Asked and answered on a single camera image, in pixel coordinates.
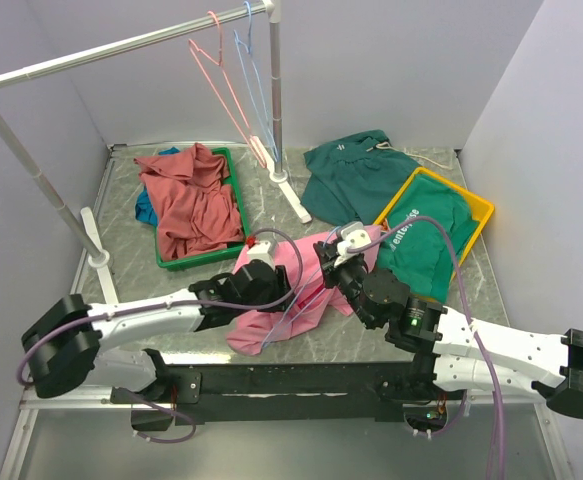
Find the green enterprise t shirt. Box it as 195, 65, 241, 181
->
376, 174, 478, 303

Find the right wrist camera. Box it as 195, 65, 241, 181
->
335, 221, 372, 261

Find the pink t shirt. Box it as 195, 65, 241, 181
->
226, 231, 353, 356

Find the black base bar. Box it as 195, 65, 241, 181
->
111, 361, 462, 425

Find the aluminium rail frame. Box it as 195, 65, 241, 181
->
0, 387, 130, 479

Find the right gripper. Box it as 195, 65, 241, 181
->
313, 240, 378, 330

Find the red t shirt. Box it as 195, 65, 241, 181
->
135, 143, 244, 262

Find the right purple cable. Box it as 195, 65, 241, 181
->
345, 216, 507, 480

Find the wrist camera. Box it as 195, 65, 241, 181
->
335, 221, 372, 261
246, 237, 277, 269

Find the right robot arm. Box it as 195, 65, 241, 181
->
313, 242, 583, 420

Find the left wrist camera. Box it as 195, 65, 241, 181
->
246, 237, 277, 269

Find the white clothes rack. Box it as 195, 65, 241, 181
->
0, 1, 312, 303

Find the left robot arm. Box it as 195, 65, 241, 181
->
18, 260, 291, 402

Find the pink wire hanger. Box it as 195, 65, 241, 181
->
188, 10, 267, 168

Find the yellow plastic tray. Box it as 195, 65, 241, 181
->
373, 166, 495, 265

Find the dark green garment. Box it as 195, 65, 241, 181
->
301, 130, 419, 226

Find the blue wire hanger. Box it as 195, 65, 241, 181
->
258, 225, 345, 351
234, 1, 280, 162

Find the green plastic tray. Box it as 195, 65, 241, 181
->
155, 146, 251, 271

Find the teal cloth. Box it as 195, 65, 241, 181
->
134, 158, 180, 227

